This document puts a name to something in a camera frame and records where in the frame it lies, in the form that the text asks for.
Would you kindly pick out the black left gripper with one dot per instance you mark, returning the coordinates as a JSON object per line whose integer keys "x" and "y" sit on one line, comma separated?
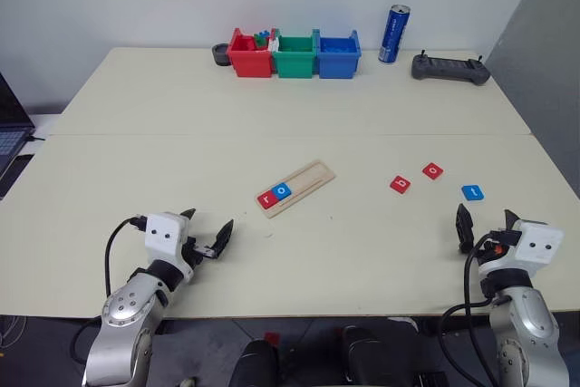
{"x": 197, "y": 252}

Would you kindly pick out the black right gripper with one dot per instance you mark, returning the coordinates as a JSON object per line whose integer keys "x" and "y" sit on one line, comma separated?
{"x": 500, "y": 238}

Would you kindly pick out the red letter tile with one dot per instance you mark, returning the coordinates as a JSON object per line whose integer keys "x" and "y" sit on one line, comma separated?
{"x": 266, "y": 199}
{"x": 433, "y": 171}
{"x": 400, "y": 184}

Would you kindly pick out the blue letter tile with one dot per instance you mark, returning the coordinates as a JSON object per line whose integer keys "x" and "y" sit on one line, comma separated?
{"x": 281, "y": 190}
{"x": 473, "y": 192}

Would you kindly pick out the wooden letter tray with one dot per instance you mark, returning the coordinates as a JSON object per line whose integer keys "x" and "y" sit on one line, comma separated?
{"x": 308, "y": 176}

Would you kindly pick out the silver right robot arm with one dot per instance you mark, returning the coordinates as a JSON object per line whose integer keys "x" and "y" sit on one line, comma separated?
{"x": 525, "y": 314}

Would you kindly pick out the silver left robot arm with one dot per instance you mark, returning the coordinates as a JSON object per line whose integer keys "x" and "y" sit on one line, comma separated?
{"x": 122, "y": 310}

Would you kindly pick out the small red floor object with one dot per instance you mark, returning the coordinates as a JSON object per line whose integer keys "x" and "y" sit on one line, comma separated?
{"x": 272, "y": 338}

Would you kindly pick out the dark rounded shape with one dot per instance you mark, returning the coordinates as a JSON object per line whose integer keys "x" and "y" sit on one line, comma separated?
{"x": 254, "y": 364}
{"x": 367, "y": 355}

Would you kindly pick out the grey remote controller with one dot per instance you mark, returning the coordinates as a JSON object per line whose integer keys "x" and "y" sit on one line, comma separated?
{"x": 448, "y": 69}

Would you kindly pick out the red plastic bin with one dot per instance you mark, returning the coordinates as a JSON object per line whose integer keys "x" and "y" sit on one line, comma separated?
{"x": 249, "y": 63}

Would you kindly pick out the dark grey round cup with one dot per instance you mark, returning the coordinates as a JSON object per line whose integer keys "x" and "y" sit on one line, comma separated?
{"x": 220, "y": 57}

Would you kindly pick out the green plastic bin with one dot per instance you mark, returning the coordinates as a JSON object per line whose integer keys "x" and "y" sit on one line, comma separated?
{"x": 294, "y": 65}

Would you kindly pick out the white plastic piece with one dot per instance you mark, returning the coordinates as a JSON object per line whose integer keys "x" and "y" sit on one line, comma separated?
{"x": 273, "y": 46}

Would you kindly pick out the green toy brick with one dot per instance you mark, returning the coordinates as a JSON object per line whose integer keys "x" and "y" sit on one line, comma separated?
{"x": 260, "y": 40}

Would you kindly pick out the blue plastic bin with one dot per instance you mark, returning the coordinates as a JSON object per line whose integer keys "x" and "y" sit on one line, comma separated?
{"x": 337, "y": 65}

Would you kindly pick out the blue drink can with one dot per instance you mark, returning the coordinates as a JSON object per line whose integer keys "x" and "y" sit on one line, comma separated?
{"x": 393, "y": 35}

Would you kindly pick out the open laptop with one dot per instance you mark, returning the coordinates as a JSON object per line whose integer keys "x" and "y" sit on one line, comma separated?
{"x": 11, "y": 133}

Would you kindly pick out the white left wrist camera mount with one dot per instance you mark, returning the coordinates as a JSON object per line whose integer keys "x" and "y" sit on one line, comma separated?
{"x": 163, "y": 235}

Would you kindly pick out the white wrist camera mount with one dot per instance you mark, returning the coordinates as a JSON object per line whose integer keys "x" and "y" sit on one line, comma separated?
{"x": 539, "y": 246}
{"x": 163, "y": 235}

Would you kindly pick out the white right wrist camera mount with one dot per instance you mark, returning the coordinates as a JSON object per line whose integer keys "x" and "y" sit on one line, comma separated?
{"x": 539, "y": 246}

